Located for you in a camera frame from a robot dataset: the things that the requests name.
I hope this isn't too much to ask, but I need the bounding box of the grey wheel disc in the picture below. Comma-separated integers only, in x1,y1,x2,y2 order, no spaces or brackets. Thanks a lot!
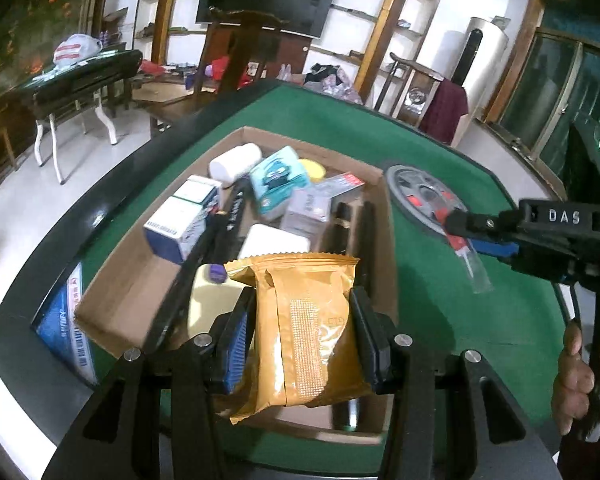
384,164,473,238

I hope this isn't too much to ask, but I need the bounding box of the black bench table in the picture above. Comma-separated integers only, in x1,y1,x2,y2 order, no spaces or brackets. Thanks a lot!
22,50,143,183

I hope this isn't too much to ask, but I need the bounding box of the cardboard box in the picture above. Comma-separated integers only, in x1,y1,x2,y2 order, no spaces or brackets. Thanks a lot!
74,126,398,443

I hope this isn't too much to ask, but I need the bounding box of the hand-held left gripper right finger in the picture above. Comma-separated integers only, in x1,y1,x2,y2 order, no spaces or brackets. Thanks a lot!
349,285,561,480

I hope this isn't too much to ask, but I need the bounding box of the teal tissue packet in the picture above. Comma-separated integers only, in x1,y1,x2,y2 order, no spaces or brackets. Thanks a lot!
249,146,313,221

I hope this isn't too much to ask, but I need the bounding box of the white roll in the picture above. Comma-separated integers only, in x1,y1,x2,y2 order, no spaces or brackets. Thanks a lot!
209,142,263,183

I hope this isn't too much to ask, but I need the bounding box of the white tower air conditioner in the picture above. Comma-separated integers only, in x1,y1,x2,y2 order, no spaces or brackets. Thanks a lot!
442,16,510,121

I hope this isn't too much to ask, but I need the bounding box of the dark wooden chair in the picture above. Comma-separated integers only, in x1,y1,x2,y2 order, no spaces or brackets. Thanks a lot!
195,6,291,111

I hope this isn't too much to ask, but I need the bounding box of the white plastic bag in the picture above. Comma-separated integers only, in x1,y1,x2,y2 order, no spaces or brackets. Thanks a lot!
54,34,103,67

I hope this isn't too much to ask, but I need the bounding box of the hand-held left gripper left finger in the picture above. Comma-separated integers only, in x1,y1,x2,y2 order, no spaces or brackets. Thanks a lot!
42,310,258,480

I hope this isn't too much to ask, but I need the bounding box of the low wooden table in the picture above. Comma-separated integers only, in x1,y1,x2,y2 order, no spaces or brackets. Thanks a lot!
130,80,216,133

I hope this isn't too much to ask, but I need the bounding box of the cream yellow box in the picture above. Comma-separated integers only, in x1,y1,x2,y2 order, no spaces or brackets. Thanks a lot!
189,262,253,343

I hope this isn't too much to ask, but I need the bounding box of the blue and white box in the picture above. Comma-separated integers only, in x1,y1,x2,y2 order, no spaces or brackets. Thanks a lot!
143,195,221,263
172,175,223,211

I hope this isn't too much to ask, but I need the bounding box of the blue printed card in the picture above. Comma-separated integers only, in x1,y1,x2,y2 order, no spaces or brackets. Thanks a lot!
35,262,98,386

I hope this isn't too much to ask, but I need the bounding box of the pile of clothes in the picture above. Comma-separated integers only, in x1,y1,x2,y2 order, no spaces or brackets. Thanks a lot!
304,63,363,103

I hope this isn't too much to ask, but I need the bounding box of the clear packet with red piece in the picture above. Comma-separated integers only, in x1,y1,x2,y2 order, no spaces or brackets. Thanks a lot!
442,205,493,295

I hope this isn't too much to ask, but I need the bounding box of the window frame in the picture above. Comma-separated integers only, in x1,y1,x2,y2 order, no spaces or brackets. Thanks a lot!
500,0,600,176

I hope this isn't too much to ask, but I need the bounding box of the white power bank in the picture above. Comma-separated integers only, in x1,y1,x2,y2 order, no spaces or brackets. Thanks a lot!
237,223,312,261

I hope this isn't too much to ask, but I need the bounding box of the maroon cloth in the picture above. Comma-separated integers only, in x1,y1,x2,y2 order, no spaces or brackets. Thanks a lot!
420,79,470,145

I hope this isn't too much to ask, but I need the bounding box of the grey patterned box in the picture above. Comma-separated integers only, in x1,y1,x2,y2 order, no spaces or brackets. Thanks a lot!
280,189,333,238

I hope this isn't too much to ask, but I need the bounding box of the orange snack packet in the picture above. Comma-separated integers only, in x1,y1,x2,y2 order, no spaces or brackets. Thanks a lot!
225,252,373,426

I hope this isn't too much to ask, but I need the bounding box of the wooden chair with cloth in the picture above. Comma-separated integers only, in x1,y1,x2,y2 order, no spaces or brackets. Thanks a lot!
375,52,468,146

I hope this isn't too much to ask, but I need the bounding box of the clear box with red label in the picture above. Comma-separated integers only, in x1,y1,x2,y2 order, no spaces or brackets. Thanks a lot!
312,171,366,201

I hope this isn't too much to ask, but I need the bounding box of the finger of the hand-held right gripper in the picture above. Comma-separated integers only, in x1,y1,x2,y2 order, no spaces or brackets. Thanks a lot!
472,239,522,262
442,208,523,237

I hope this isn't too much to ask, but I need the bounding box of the person's right hand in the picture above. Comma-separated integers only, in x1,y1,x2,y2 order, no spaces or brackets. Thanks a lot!
551,320,600,441

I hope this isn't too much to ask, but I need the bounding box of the flower painting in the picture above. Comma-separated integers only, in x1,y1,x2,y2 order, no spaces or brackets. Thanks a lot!
0,0,98,106

